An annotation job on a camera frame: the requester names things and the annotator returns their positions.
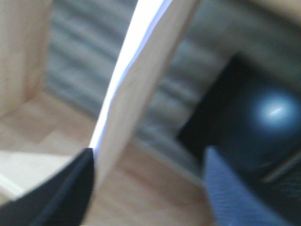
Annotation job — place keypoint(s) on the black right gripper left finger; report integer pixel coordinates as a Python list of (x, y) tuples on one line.
[(61, 201)]

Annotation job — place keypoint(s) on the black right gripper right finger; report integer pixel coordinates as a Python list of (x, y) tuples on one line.
[(232, 201)]

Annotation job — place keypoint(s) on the white paper sheet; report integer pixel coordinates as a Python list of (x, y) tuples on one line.
[(146, 15)]

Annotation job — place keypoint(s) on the wooden shelf divider post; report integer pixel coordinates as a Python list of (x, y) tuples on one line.
[(140, 83)]

